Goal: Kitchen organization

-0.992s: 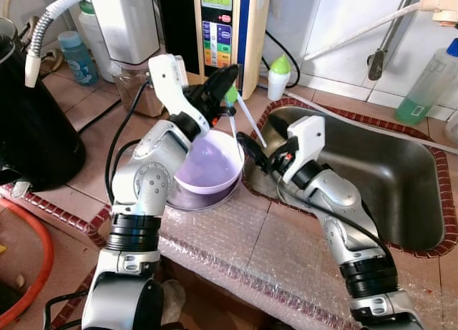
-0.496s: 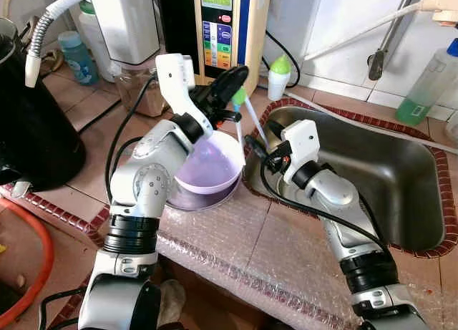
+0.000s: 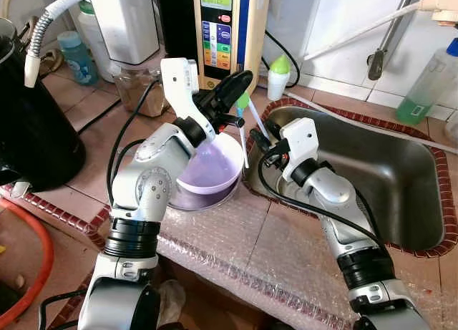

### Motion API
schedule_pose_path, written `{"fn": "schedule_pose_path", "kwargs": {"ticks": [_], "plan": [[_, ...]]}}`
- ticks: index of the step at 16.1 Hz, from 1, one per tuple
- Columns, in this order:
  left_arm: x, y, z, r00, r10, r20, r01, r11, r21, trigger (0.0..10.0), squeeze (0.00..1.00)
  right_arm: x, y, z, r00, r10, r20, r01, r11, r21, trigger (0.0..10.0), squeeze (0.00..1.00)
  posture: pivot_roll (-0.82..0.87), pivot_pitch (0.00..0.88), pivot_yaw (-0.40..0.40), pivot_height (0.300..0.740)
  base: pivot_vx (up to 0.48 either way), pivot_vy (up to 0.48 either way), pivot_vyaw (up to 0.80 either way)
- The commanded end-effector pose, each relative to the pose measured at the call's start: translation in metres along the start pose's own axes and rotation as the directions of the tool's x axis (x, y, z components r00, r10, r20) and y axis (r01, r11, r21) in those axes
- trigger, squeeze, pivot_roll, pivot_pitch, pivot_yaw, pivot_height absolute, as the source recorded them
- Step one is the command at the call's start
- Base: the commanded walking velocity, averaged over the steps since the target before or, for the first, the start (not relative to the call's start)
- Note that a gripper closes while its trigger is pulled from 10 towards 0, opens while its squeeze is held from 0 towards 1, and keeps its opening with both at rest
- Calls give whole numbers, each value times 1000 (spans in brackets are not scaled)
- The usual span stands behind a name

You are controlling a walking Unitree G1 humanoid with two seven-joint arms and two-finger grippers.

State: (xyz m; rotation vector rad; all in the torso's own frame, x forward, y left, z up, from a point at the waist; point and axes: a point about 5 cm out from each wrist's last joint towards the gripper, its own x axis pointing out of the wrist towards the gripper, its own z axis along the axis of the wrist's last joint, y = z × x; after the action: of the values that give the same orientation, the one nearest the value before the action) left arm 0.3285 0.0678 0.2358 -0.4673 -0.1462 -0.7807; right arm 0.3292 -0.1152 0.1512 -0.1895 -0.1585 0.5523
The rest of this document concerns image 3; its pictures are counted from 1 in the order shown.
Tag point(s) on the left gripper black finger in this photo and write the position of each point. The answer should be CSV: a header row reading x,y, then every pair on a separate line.
x,y
233,119
240,83

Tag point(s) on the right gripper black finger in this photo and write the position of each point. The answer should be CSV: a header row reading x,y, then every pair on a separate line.
x,y
274,127
258,137

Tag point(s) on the green-topped blue plastic tongs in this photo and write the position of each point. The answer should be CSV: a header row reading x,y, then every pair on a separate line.
x,y
243,102

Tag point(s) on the purple plastic bowl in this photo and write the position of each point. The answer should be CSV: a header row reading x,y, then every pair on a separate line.
x,y
215,169

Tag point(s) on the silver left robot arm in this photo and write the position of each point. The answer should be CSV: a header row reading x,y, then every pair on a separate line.
x,y
143,187

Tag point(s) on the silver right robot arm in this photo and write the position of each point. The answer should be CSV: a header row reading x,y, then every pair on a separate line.
x,y
336,194

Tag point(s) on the small white green-capped bottle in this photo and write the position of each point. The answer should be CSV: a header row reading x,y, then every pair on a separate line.
x,y
278,79

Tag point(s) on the beige water ionizer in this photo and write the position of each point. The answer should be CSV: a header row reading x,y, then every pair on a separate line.
x,y
236,29

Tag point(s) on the clear bubble wrap sheet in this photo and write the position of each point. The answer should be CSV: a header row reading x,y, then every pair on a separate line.
x,y
272,258

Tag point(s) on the white water filter housing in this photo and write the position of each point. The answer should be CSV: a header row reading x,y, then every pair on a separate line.
x,y
129,22

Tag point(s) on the stainless steel sink basin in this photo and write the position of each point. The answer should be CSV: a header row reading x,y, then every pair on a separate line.
x,y
401,180

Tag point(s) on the teal bottle with blue lid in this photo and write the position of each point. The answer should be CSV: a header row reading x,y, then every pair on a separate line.
x,y
77,61

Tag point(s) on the white plastic jar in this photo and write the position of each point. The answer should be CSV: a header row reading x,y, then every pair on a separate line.
x,y
89,29

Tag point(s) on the grey metal tap pipe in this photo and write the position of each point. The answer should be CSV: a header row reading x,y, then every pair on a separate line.
x,y
390,36

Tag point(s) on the green dish soap bottle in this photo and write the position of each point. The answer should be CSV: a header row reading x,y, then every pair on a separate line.
x,y
422,94

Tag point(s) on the large black kettle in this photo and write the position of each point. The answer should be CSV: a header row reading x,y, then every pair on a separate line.
x,y
36,122

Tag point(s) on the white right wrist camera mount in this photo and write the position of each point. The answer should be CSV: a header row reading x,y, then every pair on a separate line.
x,y
300,140

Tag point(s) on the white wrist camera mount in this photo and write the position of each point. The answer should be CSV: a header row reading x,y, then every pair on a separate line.
x,y
300,140
179,79

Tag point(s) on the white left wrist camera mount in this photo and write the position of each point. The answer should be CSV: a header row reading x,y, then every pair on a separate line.
x,y
179,79

